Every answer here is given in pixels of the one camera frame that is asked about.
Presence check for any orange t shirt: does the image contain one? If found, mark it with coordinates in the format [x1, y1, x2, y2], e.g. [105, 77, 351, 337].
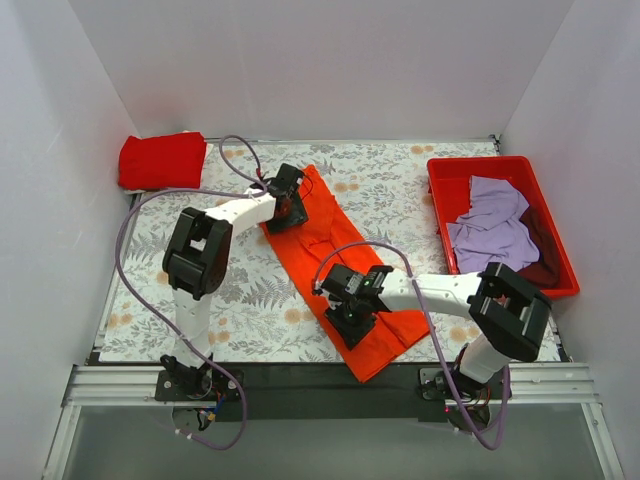
[266, 165, 429, 383]

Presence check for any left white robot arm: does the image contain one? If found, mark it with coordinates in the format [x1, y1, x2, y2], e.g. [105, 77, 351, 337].
[161, 164, 308, 400]

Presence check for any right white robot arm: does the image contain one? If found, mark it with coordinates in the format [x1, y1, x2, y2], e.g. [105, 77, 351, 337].
[312, 262, 551, 398]

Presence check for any floral patterned table mat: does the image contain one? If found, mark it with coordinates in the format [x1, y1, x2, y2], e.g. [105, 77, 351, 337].
[99, 141, 561, 364]

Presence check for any folded red t shirt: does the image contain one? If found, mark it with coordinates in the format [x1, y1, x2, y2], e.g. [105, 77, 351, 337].
[118, 132, 207, 191]

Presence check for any red plastic bin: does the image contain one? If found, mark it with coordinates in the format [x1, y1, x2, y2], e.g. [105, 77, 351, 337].
[427, 156, 580, 300]

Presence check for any lavender t shirt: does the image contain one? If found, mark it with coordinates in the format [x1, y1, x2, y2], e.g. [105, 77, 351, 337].
[447, 176, 540, 273]

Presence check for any dark maroon t shirt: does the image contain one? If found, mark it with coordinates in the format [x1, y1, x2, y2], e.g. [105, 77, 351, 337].
[519, 206, 560, 289]

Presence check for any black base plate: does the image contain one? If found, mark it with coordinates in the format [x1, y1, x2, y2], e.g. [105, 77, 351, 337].
[154, 363, 503, 423]

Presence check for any aluminium frame rail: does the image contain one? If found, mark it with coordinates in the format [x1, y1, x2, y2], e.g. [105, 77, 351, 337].
[43, 362, 623, 479]

